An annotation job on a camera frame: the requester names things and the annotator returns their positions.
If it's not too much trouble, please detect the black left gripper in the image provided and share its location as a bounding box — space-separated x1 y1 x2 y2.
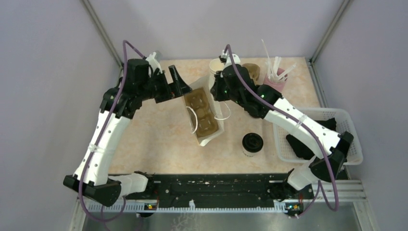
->
138 64 192 103

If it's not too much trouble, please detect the brown cardboard cup carrier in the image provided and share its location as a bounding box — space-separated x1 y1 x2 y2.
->
184 88 219 138
242 63 261 85

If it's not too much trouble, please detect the brown paper bag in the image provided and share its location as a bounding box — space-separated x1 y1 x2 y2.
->
183 76 231 147

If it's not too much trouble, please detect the black plastic cup lid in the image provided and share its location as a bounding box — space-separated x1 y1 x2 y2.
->
242 132 264 154

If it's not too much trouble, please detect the white paper cup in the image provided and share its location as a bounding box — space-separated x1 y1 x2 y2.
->
242 149 259 157

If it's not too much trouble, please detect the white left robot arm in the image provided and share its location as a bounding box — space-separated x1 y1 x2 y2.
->
63 59 192 207

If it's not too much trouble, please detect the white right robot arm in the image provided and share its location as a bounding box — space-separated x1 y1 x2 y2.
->
210 54 354 198

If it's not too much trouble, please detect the stack of white paper cups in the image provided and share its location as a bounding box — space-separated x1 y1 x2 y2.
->
209 58 224 88

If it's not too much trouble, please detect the pink straw holder cup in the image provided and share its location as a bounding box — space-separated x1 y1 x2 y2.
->
263 69 288 92

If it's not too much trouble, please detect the white plastic basket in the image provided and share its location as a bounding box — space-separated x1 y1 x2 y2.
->
273 107 363 166

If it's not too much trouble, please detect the black cloth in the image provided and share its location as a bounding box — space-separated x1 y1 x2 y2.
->
286 118 337 160

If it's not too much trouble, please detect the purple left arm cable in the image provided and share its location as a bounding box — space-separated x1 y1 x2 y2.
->
78 39 147 231

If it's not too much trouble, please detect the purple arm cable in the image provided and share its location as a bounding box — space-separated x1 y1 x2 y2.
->
224 44 340 219
78 39 147 231

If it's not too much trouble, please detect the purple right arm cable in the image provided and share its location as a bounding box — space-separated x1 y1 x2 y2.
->
224 44 340 219

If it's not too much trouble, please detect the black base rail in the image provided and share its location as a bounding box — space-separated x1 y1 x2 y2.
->
126 173 314 210

